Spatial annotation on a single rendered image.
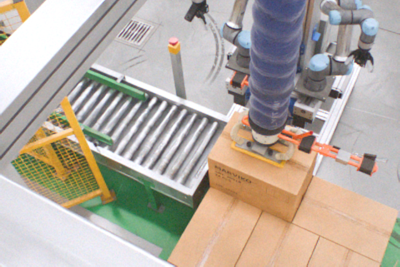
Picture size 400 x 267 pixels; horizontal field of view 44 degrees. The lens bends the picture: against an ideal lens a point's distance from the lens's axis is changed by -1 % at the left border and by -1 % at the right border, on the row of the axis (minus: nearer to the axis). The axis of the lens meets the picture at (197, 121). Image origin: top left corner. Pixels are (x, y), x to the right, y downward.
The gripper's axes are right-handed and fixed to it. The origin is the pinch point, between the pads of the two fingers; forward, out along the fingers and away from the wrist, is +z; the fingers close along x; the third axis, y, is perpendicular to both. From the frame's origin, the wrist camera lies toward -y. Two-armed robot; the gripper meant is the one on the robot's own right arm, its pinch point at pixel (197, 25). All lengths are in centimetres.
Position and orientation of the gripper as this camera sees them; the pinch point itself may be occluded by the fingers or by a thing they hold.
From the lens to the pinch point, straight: 308.9
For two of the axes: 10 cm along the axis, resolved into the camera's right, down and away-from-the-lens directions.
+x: -7.6, -5.2, 4.0
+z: 0.5, 5.6, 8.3
